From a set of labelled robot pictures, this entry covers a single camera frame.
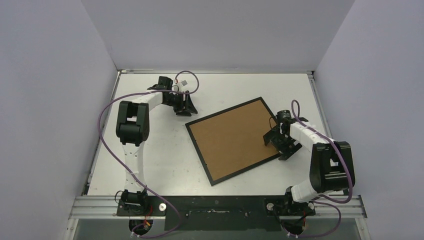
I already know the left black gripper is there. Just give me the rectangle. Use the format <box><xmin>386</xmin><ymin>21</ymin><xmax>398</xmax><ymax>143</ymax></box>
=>
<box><xmin>164</xmin><ymin>91</ymin><xmax>198</xmax><ymax>117</ymax></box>

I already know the black picture frame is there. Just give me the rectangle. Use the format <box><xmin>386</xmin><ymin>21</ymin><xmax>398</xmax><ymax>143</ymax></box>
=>
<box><xmin>184</xmin><ymin>96</ymin><xmax>284</xmax><ymax>187</ymax></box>

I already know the brown cardboard backing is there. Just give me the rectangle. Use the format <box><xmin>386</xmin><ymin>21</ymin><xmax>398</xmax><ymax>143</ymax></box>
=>
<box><xmin>188</xmin><ymin>99</ymin><xmax>280</xmax><ymax>182</ymax></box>

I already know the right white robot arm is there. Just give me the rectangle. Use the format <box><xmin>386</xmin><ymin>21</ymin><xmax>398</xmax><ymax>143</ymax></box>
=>
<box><xmin>263</xmin><ymin>110</ymin><xmax>355</xmax><ymax>215</ymax></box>

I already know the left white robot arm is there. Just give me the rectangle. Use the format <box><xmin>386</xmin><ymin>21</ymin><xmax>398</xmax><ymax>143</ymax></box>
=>
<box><xmin>115</xmin><ymin>76</ymin><xmax>198</xmax><ymax>216</ymax></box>

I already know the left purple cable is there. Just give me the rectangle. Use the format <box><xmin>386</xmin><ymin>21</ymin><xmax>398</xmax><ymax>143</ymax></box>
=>
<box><xmin>96</xmin><ymin>70</ymin><xmax>200</xmax><ymax>239</ymax></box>

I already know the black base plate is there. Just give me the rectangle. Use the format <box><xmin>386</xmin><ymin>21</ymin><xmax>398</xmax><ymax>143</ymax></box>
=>
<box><xmin>116</xmin><ymin>195</ymin><xmax>316</xmax><ymax>232</ymax></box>

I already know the aluminium front rail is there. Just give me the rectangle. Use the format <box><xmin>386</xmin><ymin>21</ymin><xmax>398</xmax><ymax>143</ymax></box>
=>
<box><xmin>69</xmin><ymin>195</ymin><xmax>368</xmax><ymax>220</ymax></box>

